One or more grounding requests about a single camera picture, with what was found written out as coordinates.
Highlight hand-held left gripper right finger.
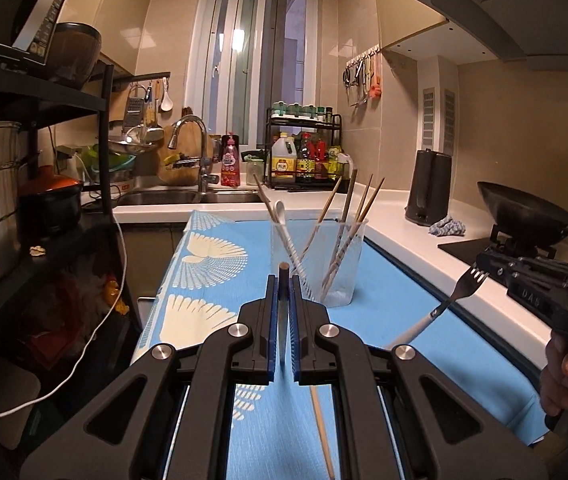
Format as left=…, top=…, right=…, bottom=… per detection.
left=290, top=275, right=550, bottom=480

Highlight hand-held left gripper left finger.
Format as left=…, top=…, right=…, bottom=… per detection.
left=21, top=275, right=277, bottom=480

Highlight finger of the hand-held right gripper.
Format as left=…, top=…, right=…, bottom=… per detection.
left=489, top=266, right=568, bottom=286
left=476, top=250, right=568, bottom=274

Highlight white-handled metal fork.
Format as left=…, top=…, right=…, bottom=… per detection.
left=386, top=266, right=490, bottom=351

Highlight clear plastic container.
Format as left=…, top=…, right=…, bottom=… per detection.
left=270, top=217, right=369, bottom=308

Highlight white ceramic spoon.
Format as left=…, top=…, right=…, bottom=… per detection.
left=273, top=200, right=315, bottom=298

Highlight blue dishcloth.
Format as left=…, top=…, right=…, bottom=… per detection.
left=429, top=215, right=466, bottom=237

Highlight black wok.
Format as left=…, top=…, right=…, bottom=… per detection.
left=477, top=181, right=568, bottom=247

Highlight blue patterned mat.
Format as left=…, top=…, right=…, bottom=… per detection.
left=128, top=209, right=547, bottom=480

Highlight black electric kettle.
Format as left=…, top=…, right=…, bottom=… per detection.
left=405, top=149, right=454, bottom=226

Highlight patterned wooden chopstick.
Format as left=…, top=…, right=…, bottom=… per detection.
left=320, top=177, right=385, bottom=303

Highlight glass jar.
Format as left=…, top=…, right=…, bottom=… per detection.
left=244, top=152, right=267, bottom=187

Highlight steel sink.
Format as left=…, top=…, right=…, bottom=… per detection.
left=116, top=187, right=265, bottom=207

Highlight dark sauce bottle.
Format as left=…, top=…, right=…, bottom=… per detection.
left=296, top=132, right=315, bottom=182

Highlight yellow-label oil jug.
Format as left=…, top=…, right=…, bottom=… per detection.
left=270, top=132, right=297, bottom=182

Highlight red-label sauce bottle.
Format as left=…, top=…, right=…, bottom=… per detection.
left=314, top=140, right=329, bottom=182

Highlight pink dish soap bottle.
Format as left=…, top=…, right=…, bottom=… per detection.
left=220, top=132, right=243, bottom=189

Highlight yellow oil bottle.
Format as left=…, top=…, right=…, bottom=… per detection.
left=329, top=145, right=355, bottom=181

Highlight black seasoning rack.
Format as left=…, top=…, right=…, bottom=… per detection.
left=265, top=107, right=345, bottom=192

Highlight orange hanging tool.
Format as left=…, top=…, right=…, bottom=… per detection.
left=370, top=52, right=383, bottom=99

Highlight wooden cutting board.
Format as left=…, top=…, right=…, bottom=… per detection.
left=156, top=107, right=205, bottom=186

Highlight chrome faucet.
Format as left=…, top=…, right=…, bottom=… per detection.
left=168, top=115, right=222, bottom=194

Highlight row of spice jars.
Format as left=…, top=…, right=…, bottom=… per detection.
left=271, top=102, right=335, bottom=121

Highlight hanging metal scissors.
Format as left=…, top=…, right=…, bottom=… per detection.
left=342, top=62, right=362, bottom=107

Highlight green colander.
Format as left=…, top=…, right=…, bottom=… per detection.
left=84, top=145, right=137, bottom=182

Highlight steel bowl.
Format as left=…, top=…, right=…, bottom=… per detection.
left=108, top=127, right=165, bottom=155

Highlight hanging white ladle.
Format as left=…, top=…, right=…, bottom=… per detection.
left=159, top=77, right=175, bottom=112

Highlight black pot with orange lid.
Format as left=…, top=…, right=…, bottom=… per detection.
left=16, top=175, right=84, bottom=239

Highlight black shelf rack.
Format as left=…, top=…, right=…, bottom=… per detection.
left=0, top=45, right=172, bottom=480

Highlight range hood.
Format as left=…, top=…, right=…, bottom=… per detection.
left=410, top=0, right=568, bottom=74

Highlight metal grater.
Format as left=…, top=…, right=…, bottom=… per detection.
left=124, top=85, right=145, bottom=128

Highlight white plug adapter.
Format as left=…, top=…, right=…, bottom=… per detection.
left=56, top=145, right=84, bottom=173

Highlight window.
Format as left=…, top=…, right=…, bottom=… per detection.
left=199, top=0, right=315, bottom=150

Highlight dark bowl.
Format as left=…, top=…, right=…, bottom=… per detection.
left=46, top=22, right=102, bottom=89

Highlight wall vent grille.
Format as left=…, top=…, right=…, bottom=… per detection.
left=444, top=89, right=458, bottom=153
left=421, top=87, right=437, bottom=148

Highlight white cable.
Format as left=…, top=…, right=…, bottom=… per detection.
left=0, top=150, right=130, bottom=419

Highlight wall hook rail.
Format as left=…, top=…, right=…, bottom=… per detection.
left=346, top=45, right=381, bottom=66

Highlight wall cabinet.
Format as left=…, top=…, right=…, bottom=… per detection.
left=371, top=0, right=451, bottom=54

